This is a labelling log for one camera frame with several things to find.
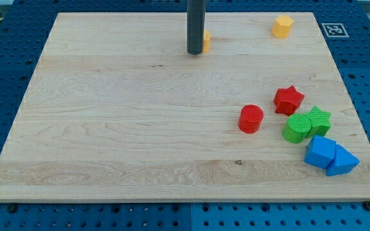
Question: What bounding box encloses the yellow heart block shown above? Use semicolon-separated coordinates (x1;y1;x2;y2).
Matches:
202;30;211;53

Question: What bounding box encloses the red cylinder block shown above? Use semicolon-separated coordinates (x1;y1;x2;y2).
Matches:
238;105;264;133

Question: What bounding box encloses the light wooden board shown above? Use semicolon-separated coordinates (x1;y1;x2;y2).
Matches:
0;12;370;203

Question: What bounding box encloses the red star block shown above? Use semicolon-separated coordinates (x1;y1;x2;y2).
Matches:
273;85;304;116

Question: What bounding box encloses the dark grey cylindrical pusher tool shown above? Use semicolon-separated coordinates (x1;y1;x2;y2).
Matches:
186;0;206;55

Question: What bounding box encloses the green cylinder block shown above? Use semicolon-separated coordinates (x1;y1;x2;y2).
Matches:
282;114;311;144

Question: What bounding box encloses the yellow hexagon block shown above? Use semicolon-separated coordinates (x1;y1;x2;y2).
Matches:
271;15;294;39

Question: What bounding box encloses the green star block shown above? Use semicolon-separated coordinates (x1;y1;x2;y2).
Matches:
304;106;331;139

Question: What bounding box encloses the blue cube block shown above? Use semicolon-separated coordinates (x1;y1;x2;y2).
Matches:
304;135;337;169

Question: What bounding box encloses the blue triangle block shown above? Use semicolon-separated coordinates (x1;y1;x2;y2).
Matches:
326;144;360;176

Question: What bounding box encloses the white fiducial marker tag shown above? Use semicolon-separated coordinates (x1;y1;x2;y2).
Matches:
322;22;349;38

